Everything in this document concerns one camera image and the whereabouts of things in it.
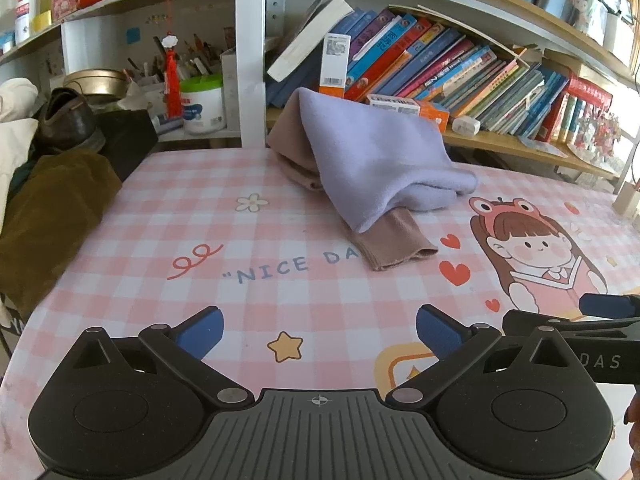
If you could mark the olive brown garment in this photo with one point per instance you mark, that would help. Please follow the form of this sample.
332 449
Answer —
55 210

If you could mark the black panel white lettering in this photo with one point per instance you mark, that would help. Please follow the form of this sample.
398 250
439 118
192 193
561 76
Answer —
10 325

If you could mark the gold round tin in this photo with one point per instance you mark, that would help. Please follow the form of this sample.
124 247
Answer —
95 82

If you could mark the white bottle red label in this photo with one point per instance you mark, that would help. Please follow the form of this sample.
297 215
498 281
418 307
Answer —
25 15

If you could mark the tan knit garment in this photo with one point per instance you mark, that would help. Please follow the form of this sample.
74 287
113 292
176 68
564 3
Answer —
395 242

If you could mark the flat orange white box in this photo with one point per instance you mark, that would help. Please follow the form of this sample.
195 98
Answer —
407 107

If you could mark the cluster of pens and brushes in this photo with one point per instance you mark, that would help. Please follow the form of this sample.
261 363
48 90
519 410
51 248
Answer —
190 60

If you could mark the tall orange white box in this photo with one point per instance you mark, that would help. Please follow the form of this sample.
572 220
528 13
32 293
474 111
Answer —
334 65

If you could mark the white eraser block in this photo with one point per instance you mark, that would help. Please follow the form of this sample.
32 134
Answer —
465 125

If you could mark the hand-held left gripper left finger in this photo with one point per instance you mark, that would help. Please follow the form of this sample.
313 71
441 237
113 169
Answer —
200 332

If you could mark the cream white garment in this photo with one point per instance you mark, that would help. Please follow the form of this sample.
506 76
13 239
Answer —
15 140

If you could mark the white frame bookshelf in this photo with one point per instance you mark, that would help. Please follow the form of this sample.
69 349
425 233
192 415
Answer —
252 60

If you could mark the lavender knit garment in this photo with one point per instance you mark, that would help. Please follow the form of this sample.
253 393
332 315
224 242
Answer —
380 160

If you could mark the row of colourful books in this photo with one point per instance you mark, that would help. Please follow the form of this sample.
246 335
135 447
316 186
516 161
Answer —
450 65

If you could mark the white tub green lid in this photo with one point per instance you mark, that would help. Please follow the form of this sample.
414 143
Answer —
202 107

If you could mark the person's right hand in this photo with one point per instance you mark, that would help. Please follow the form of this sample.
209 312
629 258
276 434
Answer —
634 425

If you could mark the blue sticky note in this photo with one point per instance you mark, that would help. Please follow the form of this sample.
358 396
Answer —
133 35

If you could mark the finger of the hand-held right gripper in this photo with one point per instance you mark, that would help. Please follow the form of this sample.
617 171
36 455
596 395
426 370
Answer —
530 321
607 304

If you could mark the thick white book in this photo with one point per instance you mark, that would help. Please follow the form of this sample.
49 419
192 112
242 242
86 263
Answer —
305 40

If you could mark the brown leather shoe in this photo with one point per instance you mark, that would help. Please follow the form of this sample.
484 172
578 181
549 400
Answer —
65 115

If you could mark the black box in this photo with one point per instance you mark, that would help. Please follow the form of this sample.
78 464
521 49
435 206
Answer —
127 140

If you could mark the red tassel ornament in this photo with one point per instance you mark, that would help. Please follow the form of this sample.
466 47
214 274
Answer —
172 80

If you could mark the pink checked cartoon tablecloth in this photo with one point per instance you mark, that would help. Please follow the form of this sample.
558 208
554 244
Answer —
150 240

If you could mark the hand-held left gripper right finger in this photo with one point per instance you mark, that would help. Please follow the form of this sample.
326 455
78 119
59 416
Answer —
440 332

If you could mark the white crumpled tissue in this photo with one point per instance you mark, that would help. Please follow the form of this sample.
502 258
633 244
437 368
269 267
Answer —
137 95

